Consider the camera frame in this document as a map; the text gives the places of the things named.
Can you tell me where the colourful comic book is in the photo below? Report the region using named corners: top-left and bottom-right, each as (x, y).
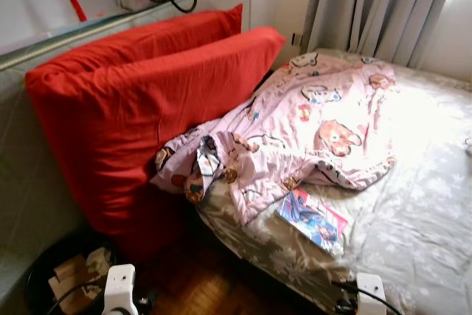
top-left (274, 187), bottom-right (350, 251)

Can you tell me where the pink cartoon bear blanket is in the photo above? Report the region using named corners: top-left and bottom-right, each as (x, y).
top-left (150, 51), bottom-right (399, 224)

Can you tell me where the crumpled white paper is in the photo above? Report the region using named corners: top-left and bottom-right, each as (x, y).
top-left (85, 247), bottom-right (113, 279)

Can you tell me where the brown cardboard piece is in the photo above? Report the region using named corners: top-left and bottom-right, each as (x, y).
top-left (48, 255), bottom-right (91, 314)

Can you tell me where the black waste bin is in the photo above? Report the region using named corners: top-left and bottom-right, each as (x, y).
top-left (24, 230), bottom-right (119, 315)

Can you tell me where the bed with grey floral sheet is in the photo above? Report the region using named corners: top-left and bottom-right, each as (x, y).
top-left (195, 48), bottom-right (472, 315)

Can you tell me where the large red cushion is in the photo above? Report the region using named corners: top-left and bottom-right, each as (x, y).
top-left (24, 26), bottom-right (286, 257)
top-left (29, 4), bottom-right (244, 72)

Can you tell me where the grey curtain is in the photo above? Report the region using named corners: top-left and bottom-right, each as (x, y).
top-left (302, 0), bottom-right (462, 69)

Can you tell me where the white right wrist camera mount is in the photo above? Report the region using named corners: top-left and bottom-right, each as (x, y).
top-left (355, 273), bottom-right (388, 315)

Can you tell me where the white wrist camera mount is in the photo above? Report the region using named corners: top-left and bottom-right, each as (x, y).
top-left (102, 263), bottom-right (139, 315)
top-left (355, 273), bottom-right (388, 315)

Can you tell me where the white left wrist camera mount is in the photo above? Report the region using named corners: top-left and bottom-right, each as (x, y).
top-left (102, 263), bottom-right (139, 315)

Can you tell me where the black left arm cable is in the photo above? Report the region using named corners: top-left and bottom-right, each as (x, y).
top-left (48, 282), bottom-right (105, 315)

